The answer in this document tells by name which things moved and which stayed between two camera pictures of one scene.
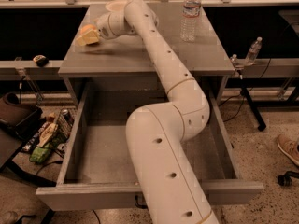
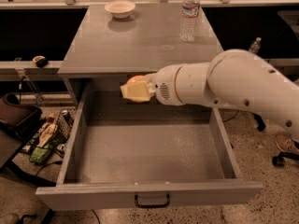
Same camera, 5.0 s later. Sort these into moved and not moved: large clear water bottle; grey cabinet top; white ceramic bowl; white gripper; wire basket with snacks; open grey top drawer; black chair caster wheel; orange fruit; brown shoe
Moved: orange fruit; white gripper; black chair caster wheel
Not moved: grey cabinet top; wire basket with snacks; white ceramic bowl; large clear water bottle; brown shoe; open grey top drawer
